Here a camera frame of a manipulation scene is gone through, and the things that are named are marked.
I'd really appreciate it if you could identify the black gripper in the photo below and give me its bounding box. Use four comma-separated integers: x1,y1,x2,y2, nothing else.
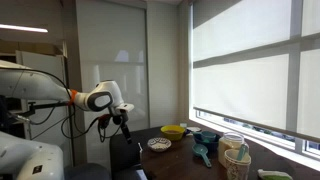
112,111,133,145

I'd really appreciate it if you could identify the teal spoon in paper cup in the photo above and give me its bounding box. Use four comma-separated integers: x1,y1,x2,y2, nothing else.
236,143,249,162

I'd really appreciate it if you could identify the patterned paper cup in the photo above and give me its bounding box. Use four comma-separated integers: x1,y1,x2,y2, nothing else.
224,148,252,180

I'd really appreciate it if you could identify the white cabinet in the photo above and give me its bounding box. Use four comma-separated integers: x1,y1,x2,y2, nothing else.
14,49,69,141

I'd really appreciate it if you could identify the patterned white plate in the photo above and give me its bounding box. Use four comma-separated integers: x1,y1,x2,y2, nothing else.
147,137,172,153

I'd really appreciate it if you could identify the white and green bag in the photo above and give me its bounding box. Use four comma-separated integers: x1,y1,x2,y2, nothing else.
257,168,294,180

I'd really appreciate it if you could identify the clear plastic jar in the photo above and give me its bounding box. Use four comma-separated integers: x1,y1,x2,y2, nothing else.
217,131,250,168

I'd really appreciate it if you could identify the teal cup in blue bowl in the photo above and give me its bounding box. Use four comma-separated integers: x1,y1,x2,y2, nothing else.
200,130,217,143

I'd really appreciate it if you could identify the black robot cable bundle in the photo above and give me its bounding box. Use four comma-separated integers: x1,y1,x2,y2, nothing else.
13,68,125,144

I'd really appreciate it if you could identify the white roller window blind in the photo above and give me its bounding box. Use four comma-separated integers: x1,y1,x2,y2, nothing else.
192,0,320,144

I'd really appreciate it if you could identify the frosted glass partition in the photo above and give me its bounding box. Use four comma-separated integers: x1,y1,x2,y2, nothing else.
76,0,150,129

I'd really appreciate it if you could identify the yellow bowl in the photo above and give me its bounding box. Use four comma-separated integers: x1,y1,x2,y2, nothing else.
160,124,186,142

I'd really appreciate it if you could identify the dark blue bowl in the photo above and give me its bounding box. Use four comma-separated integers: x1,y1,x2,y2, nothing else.
192,130,222,151

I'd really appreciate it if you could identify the blue measuring spoon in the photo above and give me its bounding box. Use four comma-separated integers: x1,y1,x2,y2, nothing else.
191,143,213,168

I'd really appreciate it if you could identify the black camera mount rod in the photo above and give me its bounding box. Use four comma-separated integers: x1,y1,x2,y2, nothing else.
27,101,70,115

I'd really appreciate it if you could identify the ceiling strip light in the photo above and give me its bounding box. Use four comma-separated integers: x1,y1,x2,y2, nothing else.
0,23,49,34

